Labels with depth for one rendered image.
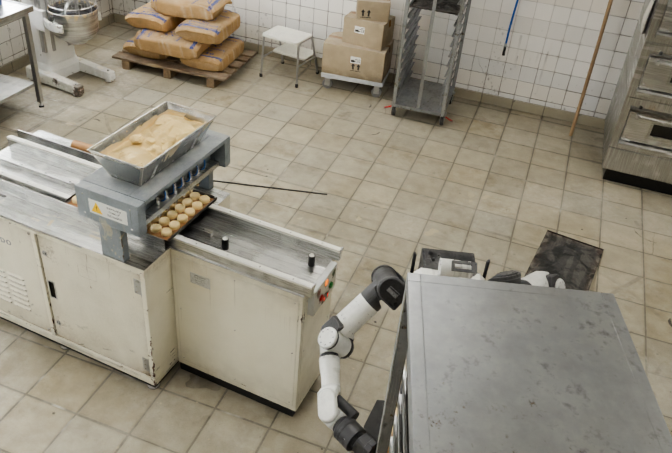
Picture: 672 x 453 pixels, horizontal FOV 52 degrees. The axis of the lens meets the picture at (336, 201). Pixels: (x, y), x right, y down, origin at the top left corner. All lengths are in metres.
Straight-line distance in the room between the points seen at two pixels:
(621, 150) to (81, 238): 4.17
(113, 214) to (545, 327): 2.00
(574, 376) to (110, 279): 2.34
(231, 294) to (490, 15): 4.23
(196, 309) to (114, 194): 0.74
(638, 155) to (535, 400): 4.63
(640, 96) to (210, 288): 3.71
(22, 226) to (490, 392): 2.62
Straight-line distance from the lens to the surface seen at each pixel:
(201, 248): 3.14
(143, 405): 3.70
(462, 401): 1.36
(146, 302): 3.26
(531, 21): 6.60
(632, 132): 5.80
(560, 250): 5.01
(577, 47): 6.64
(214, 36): 6.56
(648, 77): 5.63
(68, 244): 3.38
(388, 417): 1.93
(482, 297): 1.59
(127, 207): 2.96
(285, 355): 3.26
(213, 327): 3.41
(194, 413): 3.64
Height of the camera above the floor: 2.83
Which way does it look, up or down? 34 degrees down
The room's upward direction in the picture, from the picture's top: 5 degrees clockwise
